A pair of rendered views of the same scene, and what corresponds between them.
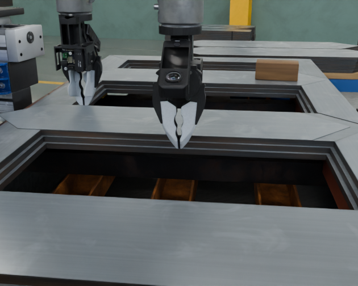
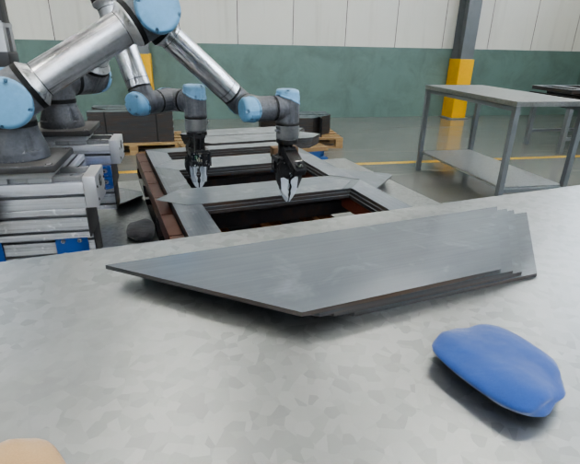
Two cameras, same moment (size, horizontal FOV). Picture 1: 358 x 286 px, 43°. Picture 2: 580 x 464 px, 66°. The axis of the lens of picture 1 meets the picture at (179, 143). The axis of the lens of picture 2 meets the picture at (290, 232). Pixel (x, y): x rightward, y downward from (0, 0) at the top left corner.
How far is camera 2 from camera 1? 89 cm
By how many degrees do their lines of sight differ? 27
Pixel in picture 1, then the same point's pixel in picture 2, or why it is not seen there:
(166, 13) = (285, 133)
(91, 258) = not seen: hidden behind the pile
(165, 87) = (298, 170)
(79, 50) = (206, 153)
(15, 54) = (117, 157)
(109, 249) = not seen: hidden behind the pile
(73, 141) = (222, 207)
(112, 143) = (245, 205)
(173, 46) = (288, 150)
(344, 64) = (305, 142)
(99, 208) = not seen: hidden behind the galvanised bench
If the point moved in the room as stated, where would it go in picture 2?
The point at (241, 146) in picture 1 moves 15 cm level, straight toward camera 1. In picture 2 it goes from (310, 196) to (328, 210)
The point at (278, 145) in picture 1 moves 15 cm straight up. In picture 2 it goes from (327, 193) to (330, 153)
